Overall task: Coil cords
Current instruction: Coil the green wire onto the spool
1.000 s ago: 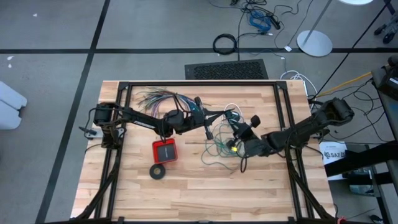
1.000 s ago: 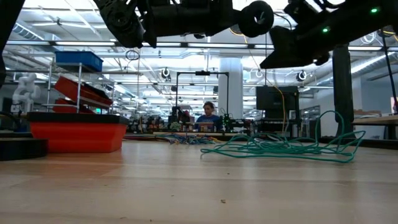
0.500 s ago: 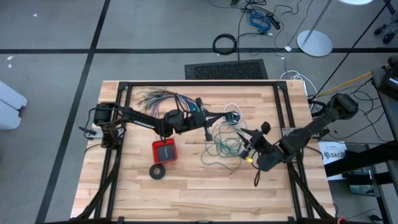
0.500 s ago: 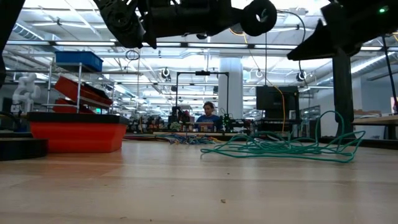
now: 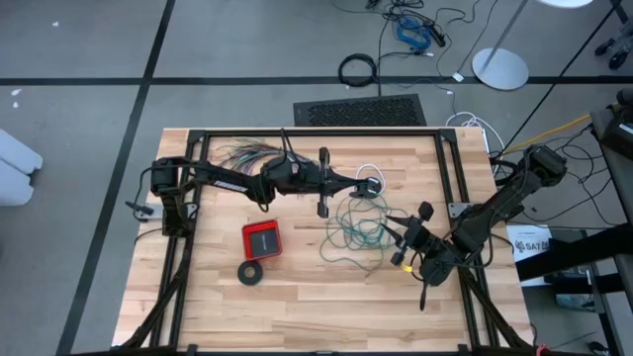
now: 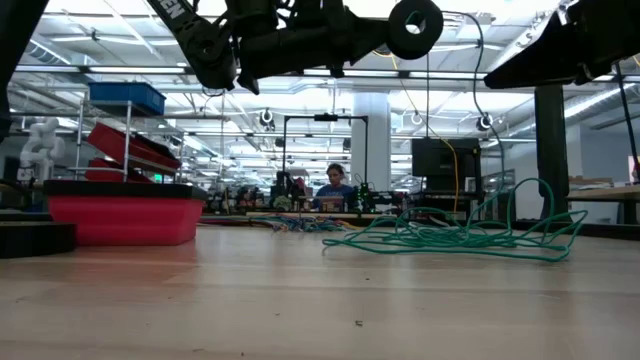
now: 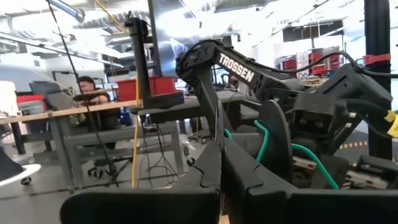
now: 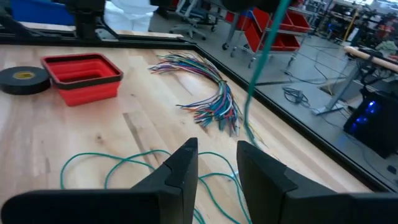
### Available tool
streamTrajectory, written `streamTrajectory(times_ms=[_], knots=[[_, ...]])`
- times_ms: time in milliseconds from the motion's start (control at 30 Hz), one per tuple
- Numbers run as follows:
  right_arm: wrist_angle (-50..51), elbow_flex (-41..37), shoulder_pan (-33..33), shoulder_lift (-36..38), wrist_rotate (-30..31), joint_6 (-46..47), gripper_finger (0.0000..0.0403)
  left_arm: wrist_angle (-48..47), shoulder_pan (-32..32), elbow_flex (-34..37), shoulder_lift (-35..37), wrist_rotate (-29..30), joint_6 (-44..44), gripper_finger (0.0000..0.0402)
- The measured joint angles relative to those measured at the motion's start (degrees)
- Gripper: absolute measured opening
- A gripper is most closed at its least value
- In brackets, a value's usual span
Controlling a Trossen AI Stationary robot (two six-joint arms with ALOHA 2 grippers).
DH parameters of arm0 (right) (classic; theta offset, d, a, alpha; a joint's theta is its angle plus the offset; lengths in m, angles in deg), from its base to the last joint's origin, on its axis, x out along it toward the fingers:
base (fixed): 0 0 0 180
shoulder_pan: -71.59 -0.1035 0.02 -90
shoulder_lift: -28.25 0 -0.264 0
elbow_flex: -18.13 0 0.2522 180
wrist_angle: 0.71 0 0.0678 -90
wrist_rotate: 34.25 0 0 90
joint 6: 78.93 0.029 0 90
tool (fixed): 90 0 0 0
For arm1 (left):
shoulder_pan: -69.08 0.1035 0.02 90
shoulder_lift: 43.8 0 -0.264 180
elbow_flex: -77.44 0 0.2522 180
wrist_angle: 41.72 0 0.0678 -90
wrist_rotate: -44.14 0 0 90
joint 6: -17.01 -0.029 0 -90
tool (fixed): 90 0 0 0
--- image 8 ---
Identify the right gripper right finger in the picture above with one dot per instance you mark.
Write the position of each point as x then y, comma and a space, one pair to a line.
295, 205

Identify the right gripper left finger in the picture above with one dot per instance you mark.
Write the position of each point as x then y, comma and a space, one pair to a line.
124, 207

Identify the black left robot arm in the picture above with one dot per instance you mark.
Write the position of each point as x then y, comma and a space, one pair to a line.
85, 18

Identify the black computer tower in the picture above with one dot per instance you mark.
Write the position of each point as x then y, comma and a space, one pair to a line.
373, 124

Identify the red square tray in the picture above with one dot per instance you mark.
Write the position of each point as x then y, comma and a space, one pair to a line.
90, 93

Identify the black tape roll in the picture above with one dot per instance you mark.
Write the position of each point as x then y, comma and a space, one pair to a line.
18, 85

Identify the red plastic shelf bin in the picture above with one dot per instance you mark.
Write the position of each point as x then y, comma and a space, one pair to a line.
292, 20
280, 42

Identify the wooden distant workbench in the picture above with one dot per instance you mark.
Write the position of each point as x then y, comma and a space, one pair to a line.
373, 59

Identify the metal shelf rack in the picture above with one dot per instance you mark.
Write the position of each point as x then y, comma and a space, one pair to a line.
236, 34

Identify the grey office chair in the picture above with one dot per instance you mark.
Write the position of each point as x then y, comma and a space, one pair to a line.
192, 25

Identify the blue plastic bin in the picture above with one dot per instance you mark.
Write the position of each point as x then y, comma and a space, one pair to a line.
40, 12

